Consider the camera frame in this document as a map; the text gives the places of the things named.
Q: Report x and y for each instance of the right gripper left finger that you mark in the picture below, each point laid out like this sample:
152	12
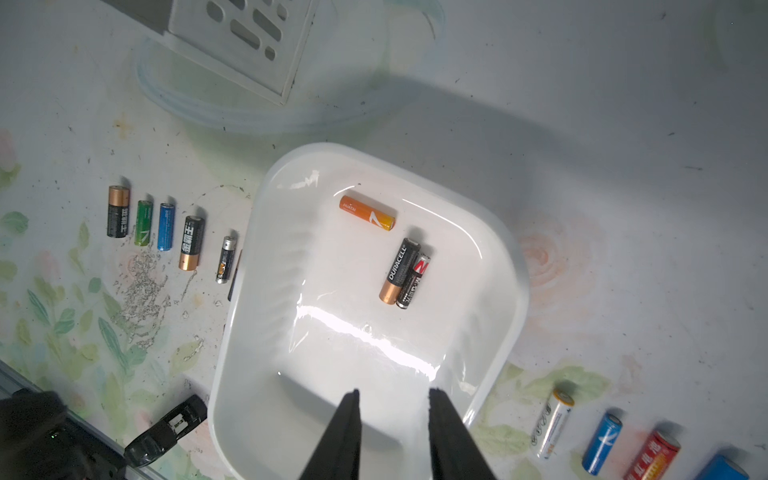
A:
338	453

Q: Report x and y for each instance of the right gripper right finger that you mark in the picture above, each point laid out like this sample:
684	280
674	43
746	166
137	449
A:
453	452

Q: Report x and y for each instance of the white orange AA battery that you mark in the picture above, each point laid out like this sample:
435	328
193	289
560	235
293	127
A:
550	423

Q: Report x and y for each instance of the blue battery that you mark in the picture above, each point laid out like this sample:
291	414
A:
721	467
601	444
165	227

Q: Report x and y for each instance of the black red silver AAA battery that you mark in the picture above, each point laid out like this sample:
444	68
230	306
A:
413	280

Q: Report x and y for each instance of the red AA battery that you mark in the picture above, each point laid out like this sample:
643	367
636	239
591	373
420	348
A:
654	458

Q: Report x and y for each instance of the green battery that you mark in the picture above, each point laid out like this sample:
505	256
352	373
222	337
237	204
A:
143	223

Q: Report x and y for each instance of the black copper Duracell AA battery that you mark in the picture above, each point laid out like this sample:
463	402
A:
118	211

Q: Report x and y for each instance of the white plastic storage box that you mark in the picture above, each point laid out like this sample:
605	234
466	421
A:
306	324

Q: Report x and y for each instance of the floral table mat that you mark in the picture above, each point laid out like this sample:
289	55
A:
624	143

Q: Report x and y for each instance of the beige desktop file organizer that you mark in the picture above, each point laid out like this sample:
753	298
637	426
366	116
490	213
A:
257	45

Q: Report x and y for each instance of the aluminium mounting rail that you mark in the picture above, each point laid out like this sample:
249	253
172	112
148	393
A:
66	414

